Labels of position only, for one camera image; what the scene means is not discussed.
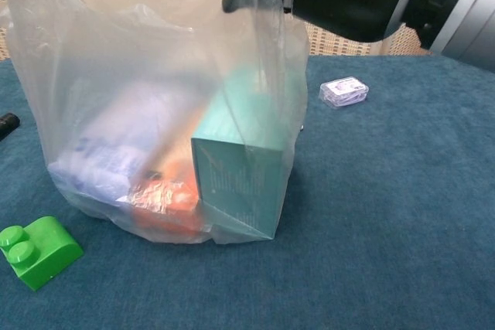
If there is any blue table cloth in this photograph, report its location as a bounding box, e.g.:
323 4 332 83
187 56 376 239
0 53 495 330

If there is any woven folding screen panel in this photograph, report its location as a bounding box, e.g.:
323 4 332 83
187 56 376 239
0 0 12 61
307 22 422 56

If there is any white blue printed box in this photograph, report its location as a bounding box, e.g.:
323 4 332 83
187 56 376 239
48 90 194 204

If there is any orange snack packet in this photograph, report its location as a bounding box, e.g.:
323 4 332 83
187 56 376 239
129 159 203 236

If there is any clear plastic purple case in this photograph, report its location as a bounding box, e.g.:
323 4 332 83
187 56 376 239
319 77 370 109

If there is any green toy building block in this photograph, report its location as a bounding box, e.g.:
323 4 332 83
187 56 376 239
0 215 85 293

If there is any teal cardboard box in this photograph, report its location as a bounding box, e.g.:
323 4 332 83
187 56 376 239
191 66 306 241

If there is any translucent plastic bag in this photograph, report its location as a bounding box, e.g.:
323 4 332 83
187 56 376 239
0 0 310 246

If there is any black flashlight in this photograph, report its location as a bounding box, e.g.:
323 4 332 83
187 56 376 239
0 112 19 141

